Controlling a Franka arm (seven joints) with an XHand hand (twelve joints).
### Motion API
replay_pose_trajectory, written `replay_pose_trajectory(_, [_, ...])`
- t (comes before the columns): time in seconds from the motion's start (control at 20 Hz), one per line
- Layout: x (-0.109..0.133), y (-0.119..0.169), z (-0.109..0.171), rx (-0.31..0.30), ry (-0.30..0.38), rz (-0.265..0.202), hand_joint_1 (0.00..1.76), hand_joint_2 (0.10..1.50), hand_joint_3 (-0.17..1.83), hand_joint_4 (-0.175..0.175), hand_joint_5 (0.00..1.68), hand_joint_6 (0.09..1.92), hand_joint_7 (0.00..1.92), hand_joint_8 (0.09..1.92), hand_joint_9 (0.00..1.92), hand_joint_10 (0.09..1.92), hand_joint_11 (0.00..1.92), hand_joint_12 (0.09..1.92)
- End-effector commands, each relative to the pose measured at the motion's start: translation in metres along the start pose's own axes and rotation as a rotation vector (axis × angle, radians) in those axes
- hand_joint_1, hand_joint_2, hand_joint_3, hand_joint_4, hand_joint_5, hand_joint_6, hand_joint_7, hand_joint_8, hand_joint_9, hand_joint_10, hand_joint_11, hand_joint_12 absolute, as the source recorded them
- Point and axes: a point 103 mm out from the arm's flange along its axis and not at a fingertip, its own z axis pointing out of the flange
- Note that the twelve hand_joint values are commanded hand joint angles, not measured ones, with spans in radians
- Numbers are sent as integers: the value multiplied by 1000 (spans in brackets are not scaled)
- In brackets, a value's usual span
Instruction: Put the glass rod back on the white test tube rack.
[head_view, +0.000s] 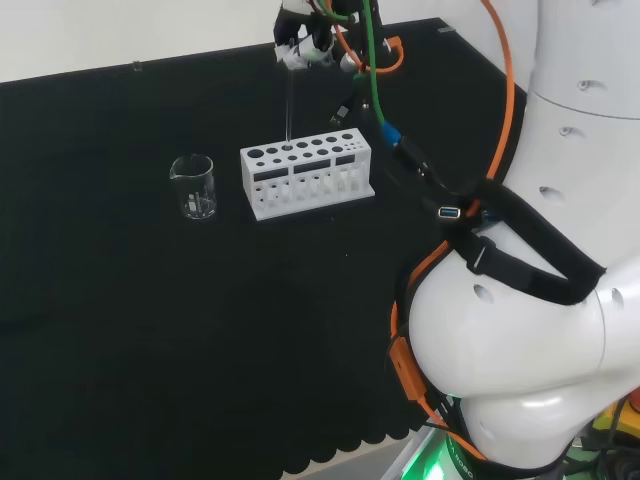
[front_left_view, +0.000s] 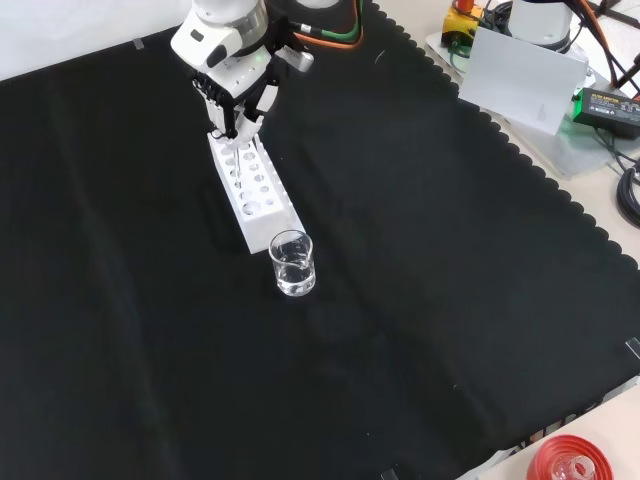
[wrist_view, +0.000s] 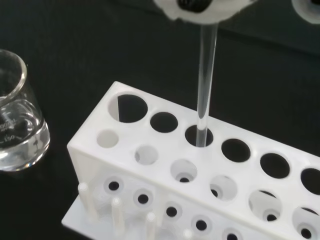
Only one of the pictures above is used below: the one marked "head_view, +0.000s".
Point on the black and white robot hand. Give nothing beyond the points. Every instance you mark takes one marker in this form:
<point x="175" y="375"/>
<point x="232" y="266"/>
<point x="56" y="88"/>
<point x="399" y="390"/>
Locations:
<point x="300" y="50"/>

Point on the white test tube rack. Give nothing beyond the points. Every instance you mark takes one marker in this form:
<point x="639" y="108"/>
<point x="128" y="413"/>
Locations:
<point x="280" y="165"/>

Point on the black dangling USB plug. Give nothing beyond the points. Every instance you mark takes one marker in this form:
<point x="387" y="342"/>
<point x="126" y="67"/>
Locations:
<point x="340" y="115"/>

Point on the clear plastic cloth clip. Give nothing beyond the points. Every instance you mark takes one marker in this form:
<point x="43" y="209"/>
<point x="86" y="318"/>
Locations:
<point x="446" y="30"/>
<point x="136" y="66"/>

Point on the clear glass beaker with water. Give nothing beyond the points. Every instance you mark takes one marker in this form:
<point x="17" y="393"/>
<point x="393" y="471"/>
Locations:
<point x="195" y="200"/>

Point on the silver blue USB socket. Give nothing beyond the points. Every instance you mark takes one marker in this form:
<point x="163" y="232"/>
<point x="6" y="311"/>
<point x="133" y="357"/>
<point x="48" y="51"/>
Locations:
<point x="448" y="212"/>

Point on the black bench cloth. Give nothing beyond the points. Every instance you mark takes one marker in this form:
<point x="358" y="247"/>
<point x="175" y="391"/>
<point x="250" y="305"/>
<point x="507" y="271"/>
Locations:
<point x="150" y="325"/>

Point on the yellow stop button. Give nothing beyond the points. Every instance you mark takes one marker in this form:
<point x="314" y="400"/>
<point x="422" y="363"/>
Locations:
<point x="620" y="420"/>

